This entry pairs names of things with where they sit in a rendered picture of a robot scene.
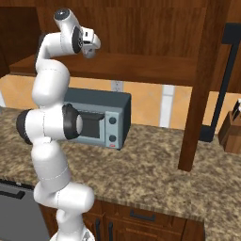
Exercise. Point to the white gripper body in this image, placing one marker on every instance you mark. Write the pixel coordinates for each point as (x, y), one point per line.
(93, 44)

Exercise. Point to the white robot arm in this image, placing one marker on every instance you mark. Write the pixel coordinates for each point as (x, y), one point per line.
(50, 125)

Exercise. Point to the grey microwave oven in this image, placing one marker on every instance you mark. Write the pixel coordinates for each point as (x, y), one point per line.
(120, 103)

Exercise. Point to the wooden knife block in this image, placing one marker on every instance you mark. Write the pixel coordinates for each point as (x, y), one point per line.
(231, 135)

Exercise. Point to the wooden drawer front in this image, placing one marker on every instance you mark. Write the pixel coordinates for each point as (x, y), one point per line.
(169, 221)

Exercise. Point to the wooden wall cabinet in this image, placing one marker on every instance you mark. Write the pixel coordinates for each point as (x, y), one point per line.
(141, 37)

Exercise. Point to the white wall socket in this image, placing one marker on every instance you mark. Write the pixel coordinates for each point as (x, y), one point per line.
(117, 86)

